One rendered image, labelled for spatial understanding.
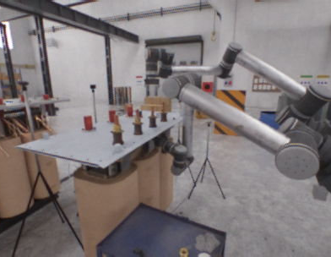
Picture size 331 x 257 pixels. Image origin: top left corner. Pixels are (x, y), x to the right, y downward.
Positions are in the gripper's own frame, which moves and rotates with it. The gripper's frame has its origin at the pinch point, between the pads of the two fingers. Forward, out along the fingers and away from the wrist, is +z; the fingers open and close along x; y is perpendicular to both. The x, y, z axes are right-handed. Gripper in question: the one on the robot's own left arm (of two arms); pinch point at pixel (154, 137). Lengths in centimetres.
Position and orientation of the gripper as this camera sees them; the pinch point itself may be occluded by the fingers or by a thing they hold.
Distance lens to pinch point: 180.6
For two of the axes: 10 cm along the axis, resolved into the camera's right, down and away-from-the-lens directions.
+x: -6.8, 1.8, -7.1
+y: 1.5, -9.1, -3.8
